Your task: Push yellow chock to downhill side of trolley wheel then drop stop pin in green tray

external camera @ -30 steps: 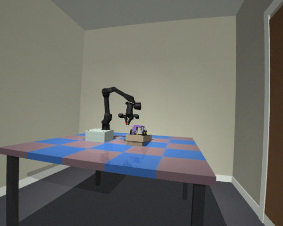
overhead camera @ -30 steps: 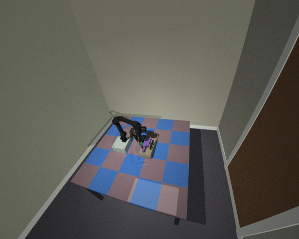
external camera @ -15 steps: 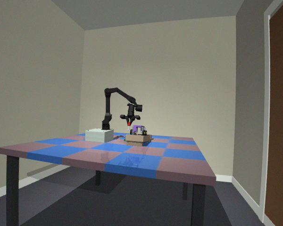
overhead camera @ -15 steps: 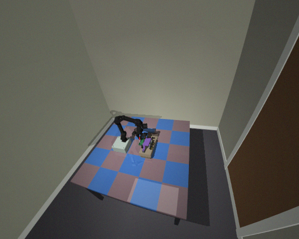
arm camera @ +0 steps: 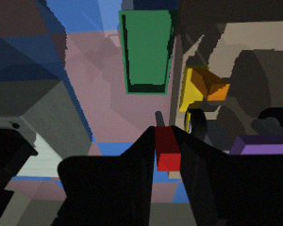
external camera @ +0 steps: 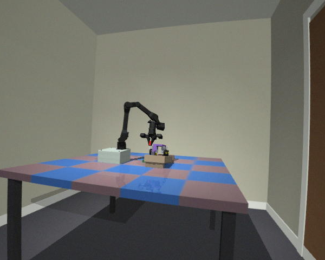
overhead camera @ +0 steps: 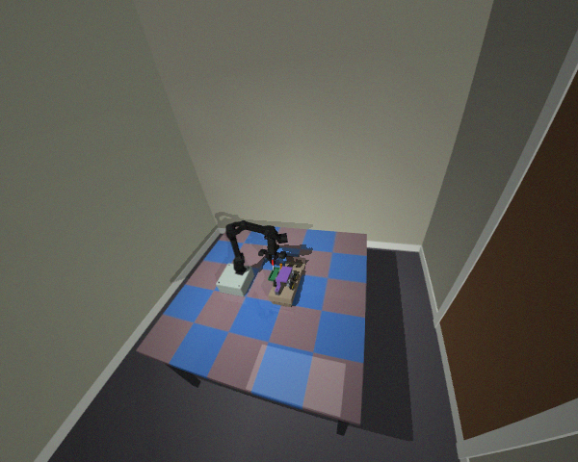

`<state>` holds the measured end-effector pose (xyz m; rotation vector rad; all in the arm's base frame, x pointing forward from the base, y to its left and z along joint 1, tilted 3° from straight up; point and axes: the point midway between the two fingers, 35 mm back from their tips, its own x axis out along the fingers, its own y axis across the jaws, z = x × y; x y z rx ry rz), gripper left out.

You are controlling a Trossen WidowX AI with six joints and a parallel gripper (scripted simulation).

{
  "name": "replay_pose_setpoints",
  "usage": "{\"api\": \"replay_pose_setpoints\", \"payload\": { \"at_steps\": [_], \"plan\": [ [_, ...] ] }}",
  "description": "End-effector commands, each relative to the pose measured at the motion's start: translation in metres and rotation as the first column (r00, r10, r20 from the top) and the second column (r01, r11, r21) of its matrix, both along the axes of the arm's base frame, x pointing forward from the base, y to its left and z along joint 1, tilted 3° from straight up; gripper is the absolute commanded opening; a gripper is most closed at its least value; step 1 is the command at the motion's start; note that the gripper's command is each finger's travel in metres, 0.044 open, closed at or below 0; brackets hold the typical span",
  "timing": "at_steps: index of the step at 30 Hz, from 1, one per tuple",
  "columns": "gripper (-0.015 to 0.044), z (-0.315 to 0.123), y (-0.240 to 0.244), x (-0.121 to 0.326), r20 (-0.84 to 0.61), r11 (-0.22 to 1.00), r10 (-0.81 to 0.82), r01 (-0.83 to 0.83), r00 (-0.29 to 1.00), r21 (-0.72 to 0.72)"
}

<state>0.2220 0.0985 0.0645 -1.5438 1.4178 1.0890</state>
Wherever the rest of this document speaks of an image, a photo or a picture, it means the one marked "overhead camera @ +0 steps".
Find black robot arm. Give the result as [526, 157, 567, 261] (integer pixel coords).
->
[225, 220, 288, 276]

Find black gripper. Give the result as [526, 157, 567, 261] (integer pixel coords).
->
[258, 245, 287, 265]

